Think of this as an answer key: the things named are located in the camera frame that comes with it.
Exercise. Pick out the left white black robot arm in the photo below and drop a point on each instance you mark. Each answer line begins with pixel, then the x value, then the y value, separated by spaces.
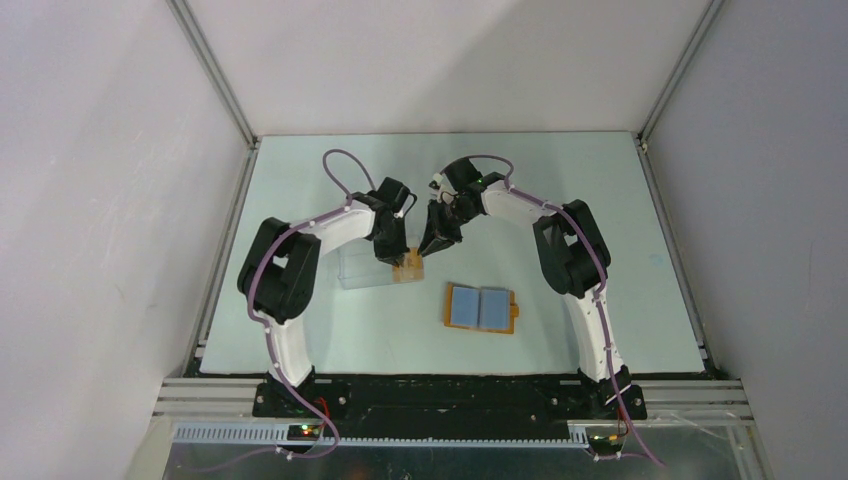
pixel 279 272

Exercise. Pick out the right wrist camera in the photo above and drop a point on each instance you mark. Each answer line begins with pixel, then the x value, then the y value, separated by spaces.
pixel 435 185

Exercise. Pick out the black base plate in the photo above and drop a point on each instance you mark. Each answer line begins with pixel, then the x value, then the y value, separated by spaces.
pixel 450 407

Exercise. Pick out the grey slotted cable duct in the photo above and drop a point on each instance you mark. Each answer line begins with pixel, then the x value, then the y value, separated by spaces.
pixel 285 435

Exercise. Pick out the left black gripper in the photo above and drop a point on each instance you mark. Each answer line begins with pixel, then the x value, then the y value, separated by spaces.
pixel 394 255

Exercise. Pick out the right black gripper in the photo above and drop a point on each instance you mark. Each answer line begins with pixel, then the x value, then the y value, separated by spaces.
pixel 431 243

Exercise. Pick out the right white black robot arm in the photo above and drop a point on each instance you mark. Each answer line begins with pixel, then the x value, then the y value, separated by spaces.
pixel 572 252

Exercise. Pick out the orange card holder wallet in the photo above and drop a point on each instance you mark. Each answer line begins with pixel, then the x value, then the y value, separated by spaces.
pixel 480 308

